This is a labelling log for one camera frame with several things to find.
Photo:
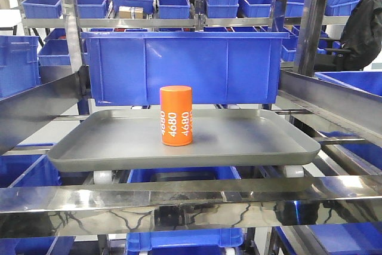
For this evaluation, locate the orange cylindrical capacitor 4680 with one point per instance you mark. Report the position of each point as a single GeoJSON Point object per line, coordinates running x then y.
{"type": "Point", "coordinates": [176, 115]}

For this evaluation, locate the cardboard box on shelf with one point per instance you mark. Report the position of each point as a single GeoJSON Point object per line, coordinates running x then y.
{"type": "Point", "coordinates": [126, 12]}

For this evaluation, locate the stainless steel shelf rack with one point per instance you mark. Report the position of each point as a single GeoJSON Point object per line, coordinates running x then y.
{"type": "Point", "coordinates": [262, 144]}

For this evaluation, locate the blue bin right shelf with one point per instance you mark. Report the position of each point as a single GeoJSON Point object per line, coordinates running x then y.
{"type": "Point", "coordinates": [367, 81]}

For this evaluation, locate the blue bin below tray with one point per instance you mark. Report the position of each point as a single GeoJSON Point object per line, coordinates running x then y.
{"type": "Point", "coordinates": [182, 174]}

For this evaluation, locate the large blue plastic bin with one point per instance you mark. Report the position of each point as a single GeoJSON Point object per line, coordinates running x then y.
{"type": "Point", "coordinates": [129, 68]}

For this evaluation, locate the blue bin upper centre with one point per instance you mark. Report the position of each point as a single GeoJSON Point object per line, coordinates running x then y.
{"type": "Point", "coordinates": [174, 9]}

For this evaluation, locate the blue crate far left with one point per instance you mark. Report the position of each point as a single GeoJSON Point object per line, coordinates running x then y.
{"type": "Point", "coordinates": [19, 64]}

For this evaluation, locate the blue bin upper left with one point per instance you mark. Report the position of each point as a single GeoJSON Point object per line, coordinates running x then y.
{"type": "Point", "coordinates": [42, 9]}

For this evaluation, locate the person in dark jacket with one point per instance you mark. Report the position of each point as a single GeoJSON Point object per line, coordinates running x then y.
{"type": "Point", "coordinates": [361, 36]}

